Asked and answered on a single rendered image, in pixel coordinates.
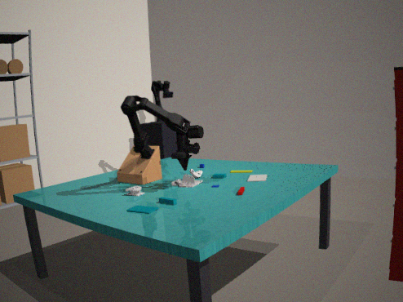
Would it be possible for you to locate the teal flat plate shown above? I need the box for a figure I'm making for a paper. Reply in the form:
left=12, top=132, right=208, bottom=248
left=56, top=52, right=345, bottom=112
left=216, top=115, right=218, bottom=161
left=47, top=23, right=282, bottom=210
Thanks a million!
left=126, top=206, right=158, bottom=214

